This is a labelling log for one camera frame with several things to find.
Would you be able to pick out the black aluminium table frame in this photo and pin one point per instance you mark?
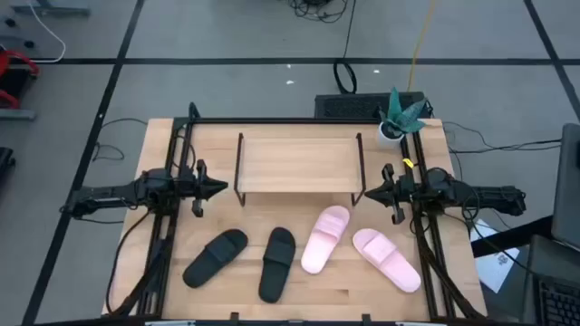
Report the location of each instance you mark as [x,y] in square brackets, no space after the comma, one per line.
[294,121]

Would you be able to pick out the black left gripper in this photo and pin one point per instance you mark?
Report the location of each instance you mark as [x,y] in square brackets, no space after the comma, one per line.
[199,189]

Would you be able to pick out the black laptop keyboard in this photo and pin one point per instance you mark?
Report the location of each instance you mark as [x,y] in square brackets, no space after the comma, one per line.
[557,299]

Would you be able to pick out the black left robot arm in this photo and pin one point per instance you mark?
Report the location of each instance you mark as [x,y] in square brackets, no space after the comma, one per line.
[113,194]

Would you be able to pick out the black object at floor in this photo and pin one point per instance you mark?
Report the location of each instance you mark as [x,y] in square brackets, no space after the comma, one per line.
[5,163]

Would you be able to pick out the red and black cart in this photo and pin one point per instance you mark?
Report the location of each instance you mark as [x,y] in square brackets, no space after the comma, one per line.
[13,79]

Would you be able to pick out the black table clamp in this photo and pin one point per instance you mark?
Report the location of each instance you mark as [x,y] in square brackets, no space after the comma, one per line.
[366,318]
[234,317]

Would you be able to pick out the grey monitor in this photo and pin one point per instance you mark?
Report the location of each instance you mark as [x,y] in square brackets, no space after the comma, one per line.
[568,190]

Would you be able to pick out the white paper sheet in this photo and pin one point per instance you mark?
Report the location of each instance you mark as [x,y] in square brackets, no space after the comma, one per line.
[494,265]

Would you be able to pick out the wooden shelf with metal frame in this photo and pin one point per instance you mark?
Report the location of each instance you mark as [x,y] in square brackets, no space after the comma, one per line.
[299,163]

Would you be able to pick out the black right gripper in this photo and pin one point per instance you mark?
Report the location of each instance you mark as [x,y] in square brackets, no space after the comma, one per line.
[396,191]

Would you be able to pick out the grey flat platform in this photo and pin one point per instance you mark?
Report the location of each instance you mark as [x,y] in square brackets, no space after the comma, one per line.
[16,114]

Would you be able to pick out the pink slide sandal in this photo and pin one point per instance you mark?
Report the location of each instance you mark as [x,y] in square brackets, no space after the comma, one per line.
[322,242]
[387,260]

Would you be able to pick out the grey metal foot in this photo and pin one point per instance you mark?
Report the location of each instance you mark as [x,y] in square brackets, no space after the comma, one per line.
[50,8]

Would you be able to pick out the green plant in white pot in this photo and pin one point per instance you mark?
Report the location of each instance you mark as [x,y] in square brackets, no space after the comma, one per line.
[389,136]

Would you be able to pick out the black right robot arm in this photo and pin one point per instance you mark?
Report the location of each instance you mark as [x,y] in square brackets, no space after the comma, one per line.
[489,197]

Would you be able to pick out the black slide sandal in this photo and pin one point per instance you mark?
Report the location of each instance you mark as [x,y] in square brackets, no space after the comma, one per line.
[213,259]
[276,267]

